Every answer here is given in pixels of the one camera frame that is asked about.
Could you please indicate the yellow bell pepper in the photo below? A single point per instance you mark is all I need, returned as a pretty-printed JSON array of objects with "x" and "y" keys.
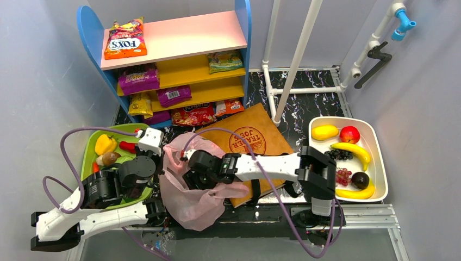
[{"x": 105, "y": 144}]

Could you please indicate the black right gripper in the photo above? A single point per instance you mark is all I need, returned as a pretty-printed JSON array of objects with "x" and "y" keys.
[{"x": 194, "y": 176}]

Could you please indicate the magenta Toor snack bag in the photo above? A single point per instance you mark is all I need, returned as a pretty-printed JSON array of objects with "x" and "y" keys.
[{"x": 138, "y": 78}]

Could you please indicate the green yellow snack bag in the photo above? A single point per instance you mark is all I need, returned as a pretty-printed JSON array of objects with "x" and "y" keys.
[{"x": 224, "y": 61}]

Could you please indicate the small magenta snack packet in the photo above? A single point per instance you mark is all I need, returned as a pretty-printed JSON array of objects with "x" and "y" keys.
[{"x": 174, "y": 95}]

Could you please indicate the red Kopiko snack bag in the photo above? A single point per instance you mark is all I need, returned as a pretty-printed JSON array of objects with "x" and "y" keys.
[{"x": 194, "y": 115}]

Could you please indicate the blue pipe fitting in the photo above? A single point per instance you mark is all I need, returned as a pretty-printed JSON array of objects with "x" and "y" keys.
[{"x": 406, "y": 24}]

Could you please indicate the green vegetable tray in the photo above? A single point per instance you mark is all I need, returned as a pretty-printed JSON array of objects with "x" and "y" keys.
[{"x": 90, "y": 157}]

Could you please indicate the yellow banana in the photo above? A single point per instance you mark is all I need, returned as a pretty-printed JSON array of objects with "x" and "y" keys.
[
  {"x": 361, "y": 153},
  {"x": 356, "y": 195}
]

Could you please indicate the pink plastic grocery bag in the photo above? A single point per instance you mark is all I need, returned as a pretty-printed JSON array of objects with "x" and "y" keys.
[{"x": 193, "y": 209}]

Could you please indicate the brown Trader Joe's tote bag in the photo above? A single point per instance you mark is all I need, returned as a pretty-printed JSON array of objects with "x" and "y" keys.
[{"x": 255, "y": 126}]

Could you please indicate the yellow lemon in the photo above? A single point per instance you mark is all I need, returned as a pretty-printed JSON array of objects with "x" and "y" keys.
[{"x": 324, "y": 132}]

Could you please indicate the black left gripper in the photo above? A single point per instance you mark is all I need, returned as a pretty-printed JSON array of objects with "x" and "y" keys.
[{"x": 135, "y": 185}]

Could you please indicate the orange white snack packet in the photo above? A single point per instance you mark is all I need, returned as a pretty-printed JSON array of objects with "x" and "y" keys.
[{"x": 228, "y": 107}]

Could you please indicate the red apple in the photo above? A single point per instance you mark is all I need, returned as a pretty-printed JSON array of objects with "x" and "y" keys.
[{"x": 349, "y": 134}]

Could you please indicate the blue pink yellow shelf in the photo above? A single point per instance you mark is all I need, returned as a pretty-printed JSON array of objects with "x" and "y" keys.
[{"x": 179, "y": 47}]

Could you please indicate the white fruit tray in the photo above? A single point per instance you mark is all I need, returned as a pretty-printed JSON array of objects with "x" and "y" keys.
[{"x": 368, "y": 141}]

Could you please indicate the brown mushroom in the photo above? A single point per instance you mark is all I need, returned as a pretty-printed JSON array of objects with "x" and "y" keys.
[{"x": 107, "y": 159}]

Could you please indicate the red grape bunch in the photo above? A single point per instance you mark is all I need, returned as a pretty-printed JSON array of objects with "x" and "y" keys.
[{"x": 343, "y": 177}]

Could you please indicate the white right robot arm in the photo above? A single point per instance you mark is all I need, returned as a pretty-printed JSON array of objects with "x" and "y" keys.
[{"x": 313, "y": 170}]

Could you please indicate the orange carrot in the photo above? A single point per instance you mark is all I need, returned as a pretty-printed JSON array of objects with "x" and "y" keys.
[{"x": 95, "y": 167}]

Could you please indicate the dark grape bunch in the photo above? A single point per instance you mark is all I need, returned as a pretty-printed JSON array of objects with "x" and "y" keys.
[{"x": 337, "y": 154}]

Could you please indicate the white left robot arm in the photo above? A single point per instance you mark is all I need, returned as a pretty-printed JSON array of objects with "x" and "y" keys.
[{"x": 110, "y": 199}]

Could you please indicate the white PVC pipe frame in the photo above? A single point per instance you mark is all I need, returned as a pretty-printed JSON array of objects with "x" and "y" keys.
[{"x": 370, "y": 61}]

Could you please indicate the dark avocado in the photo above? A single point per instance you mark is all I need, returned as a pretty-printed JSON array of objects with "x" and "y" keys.
[{"x": 360, "y": 180}]

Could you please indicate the orange Fox's candy bag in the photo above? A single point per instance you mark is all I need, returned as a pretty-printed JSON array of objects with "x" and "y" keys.
[{"x": 126, "y": 40}]

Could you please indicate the bottom magenta snack bag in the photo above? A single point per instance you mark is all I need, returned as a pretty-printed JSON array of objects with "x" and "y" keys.
[{"x": 158, "y": 117}]

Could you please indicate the red chili pepper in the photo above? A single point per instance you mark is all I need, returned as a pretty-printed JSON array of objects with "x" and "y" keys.
[{"x": 128, "y": 146}]

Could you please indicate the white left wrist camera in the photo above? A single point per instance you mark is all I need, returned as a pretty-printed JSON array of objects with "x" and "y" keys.
[{"x": 150, "y": 140}]

